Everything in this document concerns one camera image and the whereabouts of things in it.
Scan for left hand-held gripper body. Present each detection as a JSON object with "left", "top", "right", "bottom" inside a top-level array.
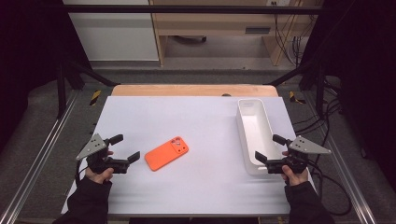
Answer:
[{"left": 76, "top": 133, "right": 130, "bottom": 175}]

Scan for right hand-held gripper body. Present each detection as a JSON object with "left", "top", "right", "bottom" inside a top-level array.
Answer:
[{"left": 266, "top": 135, "right": 332, "bottom": 175}]

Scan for white plastic bin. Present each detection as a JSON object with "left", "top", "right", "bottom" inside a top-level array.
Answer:
[{"left": 235, "top": 98, "right": 285, "bottom": 175}]

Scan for orange phone case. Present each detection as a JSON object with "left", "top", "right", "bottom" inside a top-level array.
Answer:
[{"left": 144, "top": 135, "right": 190, "bottom": 173}]

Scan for person's left hand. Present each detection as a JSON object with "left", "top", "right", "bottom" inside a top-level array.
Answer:
[{"left": 84, "top": 167, "right": 115, "bottom": 185}]

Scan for person's right hand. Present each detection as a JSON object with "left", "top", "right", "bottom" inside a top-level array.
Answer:
[{"left": 281, "top": 164, "right": 309, "bottom": 187}]

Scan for yellow black floor tape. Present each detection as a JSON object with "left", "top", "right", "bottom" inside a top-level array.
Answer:
[
  {"left": 289, "top": 91, "right": 306, "bottom": 105},
  {"left": 89, "top": 90, "right": 103, "bottom": 107}
]

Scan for white table sheet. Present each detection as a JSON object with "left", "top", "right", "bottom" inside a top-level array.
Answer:
[{"left": 61, "top": 95, "right": 316, "bottom": 217}]

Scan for wooden table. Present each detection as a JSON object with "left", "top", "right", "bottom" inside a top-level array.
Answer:
[{"left": 111, "top": 84, "right": 279, "bottom": 97}]

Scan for black curtain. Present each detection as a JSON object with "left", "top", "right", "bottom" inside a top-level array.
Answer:
[
  {"left": 0, "top": 0, "right": 92, "bottom": 153},
  {"left": 298, "top": 0, "right": 396, "bottom": 185}
]

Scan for white cabinet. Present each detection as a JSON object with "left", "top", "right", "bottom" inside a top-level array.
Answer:
[{"left": 62, "top": 0, "right": 160, "bottom": 62}]

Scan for light wooden desk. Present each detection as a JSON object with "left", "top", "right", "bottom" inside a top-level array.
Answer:
[{"left": 148, "top": 0, "right": 322, "bottom": 67}]

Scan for black crossbar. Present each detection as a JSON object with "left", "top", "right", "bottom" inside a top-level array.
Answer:
[{"left": 62, "top": 4, "right": 325, "bottom": 14}]

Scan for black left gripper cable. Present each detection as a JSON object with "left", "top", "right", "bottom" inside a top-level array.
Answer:
[{"left": 74, "top": 160, "right": 90, "bottom": 189}]

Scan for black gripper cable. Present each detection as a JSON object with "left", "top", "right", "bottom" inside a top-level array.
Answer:
[
  {"left": 74, "top": 160, "right": 90, "bottom": 189},
  {"left": 307, "top": 160, "right": 353, "bottom": 217}
]

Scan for black floor cables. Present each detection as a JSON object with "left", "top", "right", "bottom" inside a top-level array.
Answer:
[{"left": 292, "top": 77, "right": 344, "bottom": 138}]

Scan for aluminium floor rail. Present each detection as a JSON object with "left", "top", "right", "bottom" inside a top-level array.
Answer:
[
  {"left": 0, "top": 90, "right": 79, "bottom": 224},
  {"left": 304, "top": 92, "right": 378, "bottom": 224}
]

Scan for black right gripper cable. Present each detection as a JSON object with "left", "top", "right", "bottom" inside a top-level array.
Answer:
[{"left": 307, "top": 160, "right": 353, "bottom": 217}]

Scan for black frame strut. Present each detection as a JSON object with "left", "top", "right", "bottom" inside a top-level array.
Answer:
[
  {"left": 57, "top": 59, "right": 120, "bottom": 119},
  {"left": 263, "top": 58, "right": 327, "bottom": 118}
]

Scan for hanging black cables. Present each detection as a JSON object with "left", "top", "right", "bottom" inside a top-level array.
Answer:
[{"left": 273, "top": 12, "right": 310, "bottom": 67}]

